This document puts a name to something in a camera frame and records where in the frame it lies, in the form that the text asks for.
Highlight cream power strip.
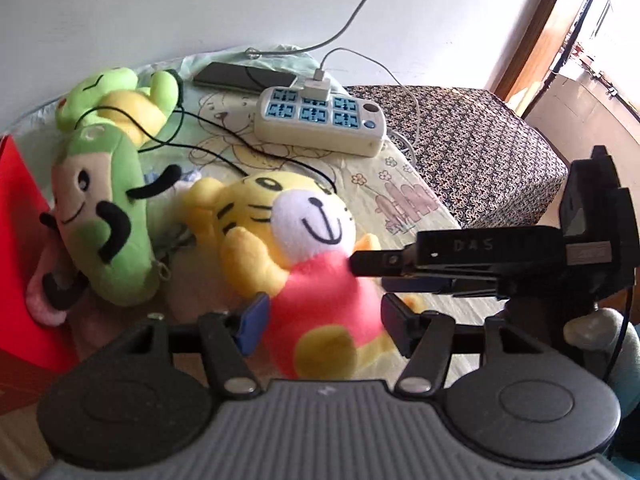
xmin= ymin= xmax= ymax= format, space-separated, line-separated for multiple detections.
xmin=254 ymin=86 xmax=389 ymax=159

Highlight wooden door frame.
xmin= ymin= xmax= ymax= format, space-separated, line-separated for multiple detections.
xmin=482 ymin=0 xmax=577 ymax=121

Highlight yellow tiger plush toy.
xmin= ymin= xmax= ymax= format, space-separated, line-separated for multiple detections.
xmin=180 ymin=170 xmax=427 ymax=381

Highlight white charger plug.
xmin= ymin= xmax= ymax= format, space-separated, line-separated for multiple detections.
xmin=300 ymin=67 xmax=332 ymax=104

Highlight white charging cable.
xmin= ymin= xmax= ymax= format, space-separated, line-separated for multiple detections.
xmin=317 ymin=47 xmax=424 ymax=166

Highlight black smartphone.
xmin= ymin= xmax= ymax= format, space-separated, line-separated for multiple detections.
xmin=192 ymin=61 xmax=299 ymax=95

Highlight green frog plush toy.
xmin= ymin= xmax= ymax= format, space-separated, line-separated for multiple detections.
xmin=55 ymin=66 xmax=182 ymax=152

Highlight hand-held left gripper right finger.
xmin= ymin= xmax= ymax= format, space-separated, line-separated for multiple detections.
xmin=380 ymin=292 xmax=546 ymax=397

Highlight thin black cable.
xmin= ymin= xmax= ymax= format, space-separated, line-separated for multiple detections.
xmin=75 ymin=67 xmax=339 ymax=196

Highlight dark patterned blanket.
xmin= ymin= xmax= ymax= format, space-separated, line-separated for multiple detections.
xmin=345 ymin=84 xmax=571 ymax=231

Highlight cartoon print bed sheet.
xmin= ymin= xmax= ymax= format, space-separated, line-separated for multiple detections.
xmin=0 ymin=47 xmax=463 ymax=361

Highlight red cardboard box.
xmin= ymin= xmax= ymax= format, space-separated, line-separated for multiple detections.
xmin=0 ymin=132 xmax=82 ymax=417

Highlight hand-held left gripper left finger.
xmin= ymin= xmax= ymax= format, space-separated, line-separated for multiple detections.
xmin=127 ymin=292 xmax=273 ymax=402

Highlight person's right hand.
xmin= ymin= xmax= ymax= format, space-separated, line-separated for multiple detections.
xmin=564 ymin=308 xmax=624 ymax=351

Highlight green monkey plush toy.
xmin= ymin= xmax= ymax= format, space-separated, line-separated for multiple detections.
xmin=40 ymin=125 xmax=183 ymax=307

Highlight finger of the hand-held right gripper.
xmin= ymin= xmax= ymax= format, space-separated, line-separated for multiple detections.
xmin=381 ymin=272 xmax=507 ymax=302
xmin=349 ymin=226 xmax=567 ymax=279

